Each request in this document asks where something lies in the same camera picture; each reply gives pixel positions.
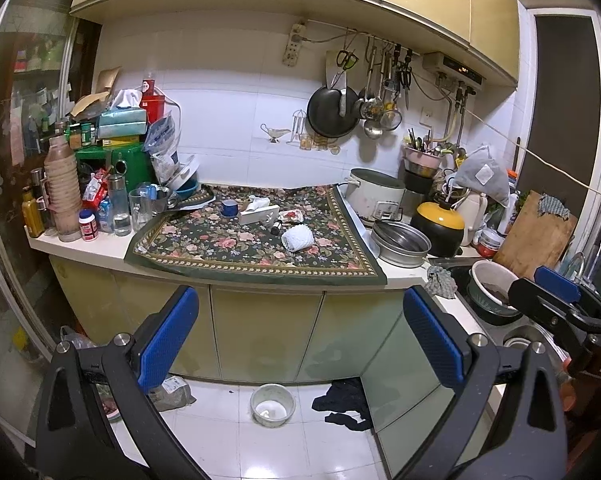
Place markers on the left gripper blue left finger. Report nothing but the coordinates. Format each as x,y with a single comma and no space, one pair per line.
74,439

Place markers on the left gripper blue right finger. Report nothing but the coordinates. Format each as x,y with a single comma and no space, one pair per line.
527,438

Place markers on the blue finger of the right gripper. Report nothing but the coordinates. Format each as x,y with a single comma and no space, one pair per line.
557,285

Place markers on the white foam net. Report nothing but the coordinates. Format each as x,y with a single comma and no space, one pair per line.
297,238

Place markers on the wooden cutting board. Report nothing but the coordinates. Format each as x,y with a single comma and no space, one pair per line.
535,239

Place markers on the grey knitted dishcloth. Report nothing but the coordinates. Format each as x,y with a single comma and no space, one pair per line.
440,282

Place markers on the white bowl in sink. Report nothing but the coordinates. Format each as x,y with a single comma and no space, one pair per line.
489,285

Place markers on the plastic bag on floor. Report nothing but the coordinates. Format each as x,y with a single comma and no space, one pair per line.
173,393

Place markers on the black cloth on floor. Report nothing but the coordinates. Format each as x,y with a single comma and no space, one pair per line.
344,404

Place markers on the white kettle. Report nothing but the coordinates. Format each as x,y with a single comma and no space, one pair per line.
472,207

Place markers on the steel basin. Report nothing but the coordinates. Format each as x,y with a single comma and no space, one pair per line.
400,244

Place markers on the yellow black pot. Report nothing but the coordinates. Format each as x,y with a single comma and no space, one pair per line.
443,226

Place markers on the white floor bowl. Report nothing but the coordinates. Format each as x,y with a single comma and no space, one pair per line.
272,405

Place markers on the small blue cup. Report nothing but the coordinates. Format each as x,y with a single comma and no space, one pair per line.
229,208

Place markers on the blue bowl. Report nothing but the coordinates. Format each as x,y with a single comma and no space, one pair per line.
188,188

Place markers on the grey cloth bag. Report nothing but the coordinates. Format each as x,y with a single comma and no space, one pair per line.
481,172

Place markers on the white flat box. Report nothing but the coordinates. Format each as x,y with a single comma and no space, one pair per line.
266,215

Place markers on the clear glass bottle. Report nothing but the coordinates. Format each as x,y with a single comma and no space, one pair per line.
120,205

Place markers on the white tissue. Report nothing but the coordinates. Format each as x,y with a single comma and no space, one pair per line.
257,203

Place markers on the floral green table cloth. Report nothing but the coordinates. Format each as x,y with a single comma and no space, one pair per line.
192,238

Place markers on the white plate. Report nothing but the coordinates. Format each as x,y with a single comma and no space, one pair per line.
184,173

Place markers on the crumpled red white wrapper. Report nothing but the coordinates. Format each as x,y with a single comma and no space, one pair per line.
292,216

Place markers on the white rice cooker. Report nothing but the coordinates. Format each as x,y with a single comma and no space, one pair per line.
374,195

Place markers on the green box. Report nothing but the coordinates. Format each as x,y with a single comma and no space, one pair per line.
130,161

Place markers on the stack of brown cups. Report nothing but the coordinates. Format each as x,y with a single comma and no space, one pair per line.
62,185

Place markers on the blue white plastic bag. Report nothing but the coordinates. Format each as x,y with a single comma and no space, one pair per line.
161,145

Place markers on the yellow oil bottle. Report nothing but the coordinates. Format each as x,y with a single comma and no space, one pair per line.
31,214

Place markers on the pink utensil holder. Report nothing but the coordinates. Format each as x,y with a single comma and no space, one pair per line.
416,158

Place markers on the teal tissue packs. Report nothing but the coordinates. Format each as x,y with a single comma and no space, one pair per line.
120,122

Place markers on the white water heater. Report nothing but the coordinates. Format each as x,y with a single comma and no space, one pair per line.
442,65

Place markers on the black hanging pan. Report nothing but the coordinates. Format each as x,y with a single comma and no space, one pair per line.
323,113

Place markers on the hanging steel ladle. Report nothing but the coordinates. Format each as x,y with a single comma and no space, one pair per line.
369,109

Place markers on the white power strip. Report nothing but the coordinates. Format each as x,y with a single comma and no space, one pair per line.
294,44

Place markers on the hanging scissors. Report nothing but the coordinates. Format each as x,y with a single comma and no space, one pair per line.
345,60

